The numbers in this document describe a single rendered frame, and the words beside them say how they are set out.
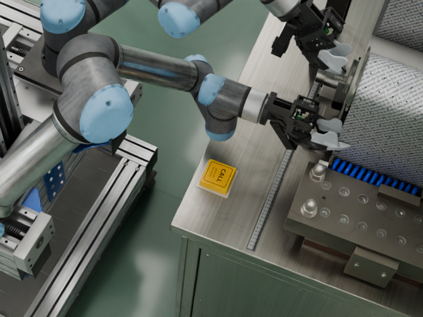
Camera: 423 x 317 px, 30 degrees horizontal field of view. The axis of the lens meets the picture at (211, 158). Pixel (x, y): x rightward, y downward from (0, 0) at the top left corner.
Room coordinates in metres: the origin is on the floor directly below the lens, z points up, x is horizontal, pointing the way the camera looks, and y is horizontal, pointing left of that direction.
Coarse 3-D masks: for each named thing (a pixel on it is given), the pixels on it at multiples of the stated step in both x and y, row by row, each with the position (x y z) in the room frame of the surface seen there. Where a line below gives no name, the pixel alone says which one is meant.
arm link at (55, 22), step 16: (48, 0) 1.33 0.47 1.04; (64, 0) 1.33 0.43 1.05; (80, 0) 1.34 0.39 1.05; (48, 16) 1.28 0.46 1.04; (64, 16) 1.28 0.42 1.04; (80, 16) 1.30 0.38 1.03; (96, 16) 1.34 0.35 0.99; (48, 32) 1.27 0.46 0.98; (64, 32) 1.26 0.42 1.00; (80, 32) 1.29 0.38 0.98
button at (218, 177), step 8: (208, 168) 0.97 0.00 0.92; (216, 168) 0.97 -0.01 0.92; (224, 168) 0.98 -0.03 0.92; (232, 168) 0.98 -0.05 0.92; (208, 176) 0.95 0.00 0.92; (216, 176) 0.95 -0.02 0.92; (224, 176) 0.95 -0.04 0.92; (232, 176) 0.96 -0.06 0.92; (200, 184) 0.93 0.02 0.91; (208, 184) 0.93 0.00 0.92; (216, 184) 0.93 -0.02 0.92; (224, 184) 0.93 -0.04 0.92; (224, 192) 0.91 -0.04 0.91
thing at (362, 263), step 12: (360, 252) 0.75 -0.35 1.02; (372, 252) 0.76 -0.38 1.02; (348, 264) 0.75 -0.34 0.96; (360, 264) 0.74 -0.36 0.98; (372, 264) 0.74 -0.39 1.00; (384, 264) 0.73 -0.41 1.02; (396, 264) 0.74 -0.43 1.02; (360, 276) 0.74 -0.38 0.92; (372, 276) 0.73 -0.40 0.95; (384, 276) 0.73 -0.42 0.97
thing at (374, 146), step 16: (352, 128) 0.98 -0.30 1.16; (368, 128) 0.98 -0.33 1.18; (384, 128) 0.97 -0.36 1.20; (352, 144) 0.98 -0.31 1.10; (368, 144) 0.97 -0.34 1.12; (384, 144) 0.97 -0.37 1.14; (400, 144) 0.96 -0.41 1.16; (416, 144) 0.95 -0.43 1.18; (352, 160) 0.98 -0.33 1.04; (368, 160) 0.97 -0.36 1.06; (384, 160) 0.96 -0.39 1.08; (400, 160) 0.95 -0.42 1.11; (416, 160) 0.95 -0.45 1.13; (400, 176) 0.95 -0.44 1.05; (416, 176) 0.94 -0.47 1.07
